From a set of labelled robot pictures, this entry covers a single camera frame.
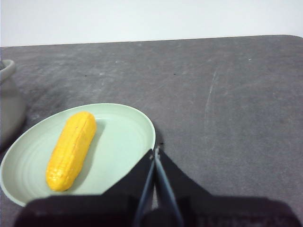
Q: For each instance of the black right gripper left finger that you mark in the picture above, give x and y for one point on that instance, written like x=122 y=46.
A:
x=94 y=210

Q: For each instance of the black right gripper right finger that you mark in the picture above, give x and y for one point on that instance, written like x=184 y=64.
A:
x=225 y=212

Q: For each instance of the yellow corn cob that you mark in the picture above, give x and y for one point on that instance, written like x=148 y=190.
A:
x=71 y=151

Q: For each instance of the pale green round plate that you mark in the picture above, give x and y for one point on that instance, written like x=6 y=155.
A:
x=118 y=146

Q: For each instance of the pale green electric steamer pot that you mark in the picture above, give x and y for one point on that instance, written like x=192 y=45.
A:
x=9 y=111

